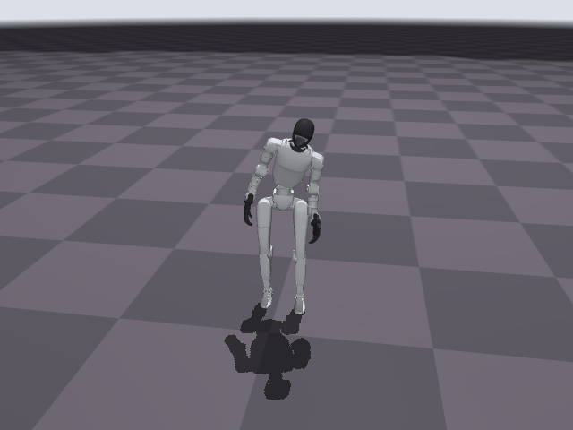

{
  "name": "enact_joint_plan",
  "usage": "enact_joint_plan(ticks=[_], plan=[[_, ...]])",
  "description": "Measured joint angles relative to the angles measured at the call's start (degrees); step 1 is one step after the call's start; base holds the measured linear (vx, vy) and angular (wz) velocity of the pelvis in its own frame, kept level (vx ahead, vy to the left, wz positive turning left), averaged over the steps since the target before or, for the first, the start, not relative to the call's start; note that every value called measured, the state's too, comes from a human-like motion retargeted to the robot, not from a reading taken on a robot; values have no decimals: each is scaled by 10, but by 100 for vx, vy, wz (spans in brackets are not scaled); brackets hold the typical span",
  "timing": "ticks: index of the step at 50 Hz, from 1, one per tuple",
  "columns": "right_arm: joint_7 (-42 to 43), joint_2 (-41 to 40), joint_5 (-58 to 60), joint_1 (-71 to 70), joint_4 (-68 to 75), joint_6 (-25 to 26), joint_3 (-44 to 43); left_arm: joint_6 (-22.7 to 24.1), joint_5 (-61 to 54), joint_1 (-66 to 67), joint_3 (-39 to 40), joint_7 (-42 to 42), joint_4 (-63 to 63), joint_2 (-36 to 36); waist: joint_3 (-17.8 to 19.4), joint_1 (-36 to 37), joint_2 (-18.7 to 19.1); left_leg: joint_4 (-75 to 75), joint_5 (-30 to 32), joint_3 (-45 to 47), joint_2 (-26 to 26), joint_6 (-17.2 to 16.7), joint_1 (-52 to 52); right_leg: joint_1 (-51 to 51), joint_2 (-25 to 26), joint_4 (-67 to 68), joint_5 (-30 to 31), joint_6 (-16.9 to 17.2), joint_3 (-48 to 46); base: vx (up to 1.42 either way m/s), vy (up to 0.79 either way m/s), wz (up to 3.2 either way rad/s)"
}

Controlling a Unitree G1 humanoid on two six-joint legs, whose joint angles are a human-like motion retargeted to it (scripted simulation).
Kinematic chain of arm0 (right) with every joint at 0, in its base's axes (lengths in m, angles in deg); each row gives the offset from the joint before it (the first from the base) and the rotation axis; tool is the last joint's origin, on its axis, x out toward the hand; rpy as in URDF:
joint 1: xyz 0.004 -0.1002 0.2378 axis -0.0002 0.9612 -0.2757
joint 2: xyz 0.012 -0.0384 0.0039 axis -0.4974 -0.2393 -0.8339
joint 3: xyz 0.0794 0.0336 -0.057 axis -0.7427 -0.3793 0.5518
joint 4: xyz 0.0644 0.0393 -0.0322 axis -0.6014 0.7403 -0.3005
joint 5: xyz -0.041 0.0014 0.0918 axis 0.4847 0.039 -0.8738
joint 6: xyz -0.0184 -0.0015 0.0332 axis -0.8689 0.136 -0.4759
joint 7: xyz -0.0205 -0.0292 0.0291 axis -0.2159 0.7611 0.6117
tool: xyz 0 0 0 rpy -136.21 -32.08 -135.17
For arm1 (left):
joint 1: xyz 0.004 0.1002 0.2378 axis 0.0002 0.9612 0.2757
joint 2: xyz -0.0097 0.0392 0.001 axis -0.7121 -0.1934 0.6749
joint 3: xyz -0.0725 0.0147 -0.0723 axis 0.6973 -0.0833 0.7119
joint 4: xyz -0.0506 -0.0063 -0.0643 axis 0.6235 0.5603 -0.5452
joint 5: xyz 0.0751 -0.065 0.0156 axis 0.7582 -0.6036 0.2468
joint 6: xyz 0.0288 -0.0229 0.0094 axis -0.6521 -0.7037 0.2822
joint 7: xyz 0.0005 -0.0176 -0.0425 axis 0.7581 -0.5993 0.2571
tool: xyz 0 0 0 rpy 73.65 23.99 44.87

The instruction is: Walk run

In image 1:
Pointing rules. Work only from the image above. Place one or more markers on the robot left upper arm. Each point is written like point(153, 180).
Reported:
point(315, 176)

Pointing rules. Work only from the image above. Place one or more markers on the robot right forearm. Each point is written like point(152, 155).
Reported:
point(254, 184)

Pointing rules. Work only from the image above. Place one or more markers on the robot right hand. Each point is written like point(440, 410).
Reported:
point(247, 208)

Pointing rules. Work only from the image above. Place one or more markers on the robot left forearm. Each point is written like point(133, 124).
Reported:
point(312, 206)

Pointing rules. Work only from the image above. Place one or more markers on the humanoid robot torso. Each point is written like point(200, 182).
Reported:
point(288, 171)

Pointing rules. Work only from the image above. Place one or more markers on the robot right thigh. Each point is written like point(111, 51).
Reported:
point(264, 216)

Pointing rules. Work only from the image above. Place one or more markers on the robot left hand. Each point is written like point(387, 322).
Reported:
point(316, 228)

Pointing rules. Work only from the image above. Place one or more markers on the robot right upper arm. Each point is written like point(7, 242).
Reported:
point(270, 148)

